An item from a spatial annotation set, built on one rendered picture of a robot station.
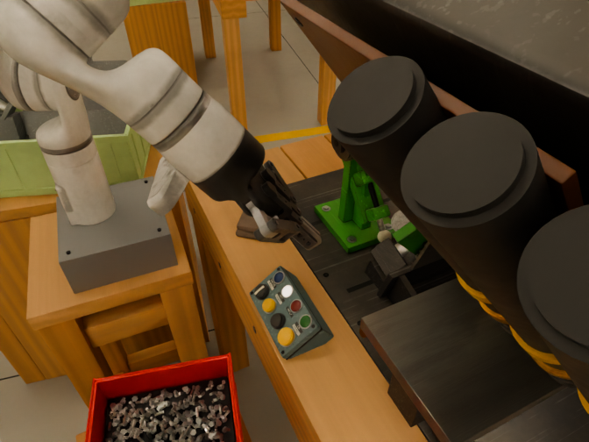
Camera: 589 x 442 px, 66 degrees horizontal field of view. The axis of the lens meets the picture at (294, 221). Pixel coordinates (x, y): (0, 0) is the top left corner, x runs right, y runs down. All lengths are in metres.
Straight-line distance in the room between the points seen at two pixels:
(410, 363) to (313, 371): 0.28
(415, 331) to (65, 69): 0.42
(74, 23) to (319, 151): 0.94
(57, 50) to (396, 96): 0.29
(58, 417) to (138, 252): 1.05
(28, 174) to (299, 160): 0.72
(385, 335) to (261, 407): 1.24
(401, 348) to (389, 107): 0.39
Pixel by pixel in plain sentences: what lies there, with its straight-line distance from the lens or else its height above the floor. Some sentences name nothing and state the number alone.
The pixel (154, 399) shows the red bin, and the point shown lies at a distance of 0.79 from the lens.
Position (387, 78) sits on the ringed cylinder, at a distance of 0.17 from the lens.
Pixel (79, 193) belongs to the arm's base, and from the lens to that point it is 0.96.
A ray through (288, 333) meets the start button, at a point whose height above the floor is 0.94.
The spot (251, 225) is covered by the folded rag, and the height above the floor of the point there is 0.93.
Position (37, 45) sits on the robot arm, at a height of 1.44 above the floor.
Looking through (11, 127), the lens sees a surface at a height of 0.90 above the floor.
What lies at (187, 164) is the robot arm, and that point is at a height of 1.32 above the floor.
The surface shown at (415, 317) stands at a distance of 0.55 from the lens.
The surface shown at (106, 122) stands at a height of 0.90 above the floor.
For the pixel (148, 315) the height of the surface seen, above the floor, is 0.73.
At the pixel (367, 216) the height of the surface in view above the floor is 0.98.
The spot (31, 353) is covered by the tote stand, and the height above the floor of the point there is 0.17.
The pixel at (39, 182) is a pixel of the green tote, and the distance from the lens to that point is 1.40.
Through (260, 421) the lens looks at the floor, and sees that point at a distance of 1.71.
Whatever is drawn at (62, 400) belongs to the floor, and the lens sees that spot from 1.93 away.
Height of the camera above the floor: 1.56
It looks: 41 degrees down
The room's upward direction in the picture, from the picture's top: straight up
